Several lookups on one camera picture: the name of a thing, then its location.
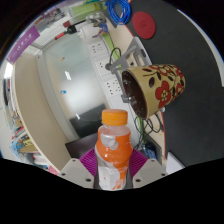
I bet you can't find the orange drink bottle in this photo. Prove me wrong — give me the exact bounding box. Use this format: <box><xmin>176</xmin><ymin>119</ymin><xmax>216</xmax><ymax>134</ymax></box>
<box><xmin>94</xmin><ymin>109</ymin><xmax>133</xmax><ymax>191</ymax></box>

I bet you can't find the flat round red coaster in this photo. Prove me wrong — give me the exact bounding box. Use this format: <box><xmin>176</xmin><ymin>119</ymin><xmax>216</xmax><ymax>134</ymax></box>
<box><xmin>131</xmin><ymin>11</ymin><xmax>157</xmax><ymax>40</ymax></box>

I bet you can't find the grey metal laptop stand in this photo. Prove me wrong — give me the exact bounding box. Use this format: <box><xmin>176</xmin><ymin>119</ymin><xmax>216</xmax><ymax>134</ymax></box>
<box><xmin>105</xmin><ymin>36</ymin><xmax>168</xmax><ymax>114</ymax></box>

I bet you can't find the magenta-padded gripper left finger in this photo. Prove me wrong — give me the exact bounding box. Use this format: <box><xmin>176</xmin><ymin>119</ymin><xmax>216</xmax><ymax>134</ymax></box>
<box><xmin>58</xmin><ymin>148</ymin><xmax>99</xmax><ymax>190</ymax></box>

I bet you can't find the group photo poster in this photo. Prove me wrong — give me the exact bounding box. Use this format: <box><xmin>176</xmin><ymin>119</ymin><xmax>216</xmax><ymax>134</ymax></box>
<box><xmin>39</xmin><ymin>6</ymin><xmax>68</xmax><ymax>26</ymax></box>

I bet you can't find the white paper sheet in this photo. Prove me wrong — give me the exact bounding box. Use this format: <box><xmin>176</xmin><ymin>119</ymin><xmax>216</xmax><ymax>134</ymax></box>
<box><xmin>165</xmin><ymin>151</ymin><xmax>186</xmax><ymax>175</ymax></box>

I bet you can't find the white wall socket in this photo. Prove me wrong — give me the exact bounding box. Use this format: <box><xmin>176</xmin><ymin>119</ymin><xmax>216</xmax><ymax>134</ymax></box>
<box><xmin>94</xmin><ymin>58</ymin><xmax>113</xmax><ymax>76</ymax></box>
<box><xmin>88</xmin><ymin>39</ymin><xmax>107</xmax><ymax>58</ymax></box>
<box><xmin>103</xmin><ymin>77</ymin><xmax>123</xmax><ymax>98</ymax></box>

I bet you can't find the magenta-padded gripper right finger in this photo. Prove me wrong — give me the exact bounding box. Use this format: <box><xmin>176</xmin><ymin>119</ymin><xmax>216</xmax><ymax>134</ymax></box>
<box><xmin>125</xmin><ymin>148</ymin><xmax>169</xmax><ymax>190</ymax></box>

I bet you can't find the black desk mat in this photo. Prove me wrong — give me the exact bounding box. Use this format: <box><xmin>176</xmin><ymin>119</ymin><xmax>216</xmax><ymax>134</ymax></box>
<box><xmin>124</xmin><ymin>0</ymin><xmax>224</xmax><ymax>168</ymax></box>

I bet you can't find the yellow cup with red flowers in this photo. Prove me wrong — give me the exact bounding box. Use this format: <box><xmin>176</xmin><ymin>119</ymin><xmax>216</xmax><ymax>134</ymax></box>
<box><xmin>121</xmin><ymin>63</ymin><xmax>186</xmax><ymax>120</ymax></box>

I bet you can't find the blue coiled cable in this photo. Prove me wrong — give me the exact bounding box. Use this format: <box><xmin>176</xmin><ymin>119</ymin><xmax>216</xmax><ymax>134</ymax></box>
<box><xmin>105</xmin><ymin>0</ymin><xmax>133</xmax><ymax>26</ymax></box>

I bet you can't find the black cable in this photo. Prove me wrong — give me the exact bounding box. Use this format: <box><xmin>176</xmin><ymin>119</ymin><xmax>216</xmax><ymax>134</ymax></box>
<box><xmin>133</xmin><ymin>111</ymin><xmax>165</xmax><ymax>151</ymax></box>

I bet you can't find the white ceramic jar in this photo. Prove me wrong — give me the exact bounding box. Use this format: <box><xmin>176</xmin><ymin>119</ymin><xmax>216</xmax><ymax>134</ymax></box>
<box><xmin>79</xmin><ymin>24</ymin><xmax>99</xmax><ymax>41</ymax></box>

